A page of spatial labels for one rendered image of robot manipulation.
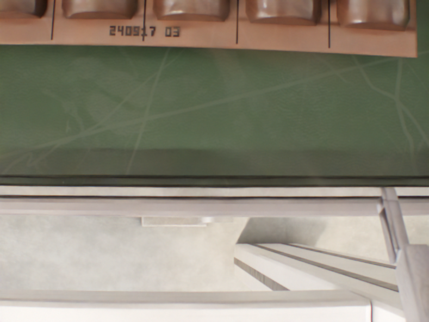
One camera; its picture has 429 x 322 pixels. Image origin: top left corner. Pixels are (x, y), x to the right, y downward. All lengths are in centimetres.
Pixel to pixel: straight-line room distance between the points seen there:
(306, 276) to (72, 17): 28
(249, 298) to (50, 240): 61
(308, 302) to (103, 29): 15
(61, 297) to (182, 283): 59
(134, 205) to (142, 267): 71
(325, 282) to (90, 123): 22
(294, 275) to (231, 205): 30
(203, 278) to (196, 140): 70
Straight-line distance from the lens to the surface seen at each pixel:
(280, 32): 16
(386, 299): 27
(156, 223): 85
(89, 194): 17
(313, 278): 40
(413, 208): 16
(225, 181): 17
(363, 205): 16
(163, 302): 27
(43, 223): 87
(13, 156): 17
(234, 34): 16
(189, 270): 86
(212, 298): 28
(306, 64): 17
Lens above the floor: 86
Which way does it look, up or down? 84 degrees down
